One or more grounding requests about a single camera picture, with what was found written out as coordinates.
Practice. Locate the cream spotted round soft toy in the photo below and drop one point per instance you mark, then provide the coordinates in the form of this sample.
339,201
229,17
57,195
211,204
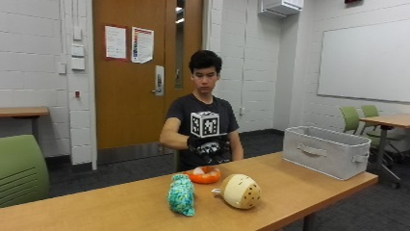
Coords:
239,191

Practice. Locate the wooden door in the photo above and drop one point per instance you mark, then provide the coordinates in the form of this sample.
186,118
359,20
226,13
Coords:
132,73

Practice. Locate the wall power outlet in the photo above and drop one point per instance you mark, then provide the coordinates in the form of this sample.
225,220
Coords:
242,111

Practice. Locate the whiteboard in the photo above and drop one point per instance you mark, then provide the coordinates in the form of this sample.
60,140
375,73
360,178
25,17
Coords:
364,62

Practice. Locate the grey fabric storage bin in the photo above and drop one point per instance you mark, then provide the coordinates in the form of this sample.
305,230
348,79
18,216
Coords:
326,150

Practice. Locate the wooden side table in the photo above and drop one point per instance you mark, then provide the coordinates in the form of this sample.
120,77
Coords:
21,112
386,128

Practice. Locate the white wall unit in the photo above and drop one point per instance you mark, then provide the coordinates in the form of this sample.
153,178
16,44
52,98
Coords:
279,7

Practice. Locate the white paper notice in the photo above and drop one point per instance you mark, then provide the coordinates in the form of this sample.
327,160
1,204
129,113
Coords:
116,42

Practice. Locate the white marker cube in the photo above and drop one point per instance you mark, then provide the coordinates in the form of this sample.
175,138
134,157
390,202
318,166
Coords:
205,124

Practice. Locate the green chair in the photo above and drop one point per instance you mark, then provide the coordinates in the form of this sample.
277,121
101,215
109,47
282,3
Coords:
371,123
21,170
350,119

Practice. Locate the orange and white soft toy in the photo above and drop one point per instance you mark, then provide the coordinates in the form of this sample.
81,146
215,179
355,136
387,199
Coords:
203,174

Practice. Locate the teal spotted soft toy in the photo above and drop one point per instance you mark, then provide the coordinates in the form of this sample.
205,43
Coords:
181,194

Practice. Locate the red wall alarm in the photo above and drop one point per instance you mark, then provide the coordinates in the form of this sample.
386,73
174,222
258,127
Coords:
77,94

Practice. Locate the white wall switch box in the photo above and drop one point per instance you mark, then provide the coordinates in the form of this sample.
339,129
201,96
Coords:
77,50
77,63
77,33

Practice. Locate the colourful paper notice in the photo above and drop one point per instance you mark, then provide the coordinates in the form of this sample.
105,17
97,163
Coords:
142,45

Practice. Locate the the person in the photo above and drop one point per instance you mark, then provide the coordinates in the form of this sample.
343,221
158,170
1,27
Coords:
199,106

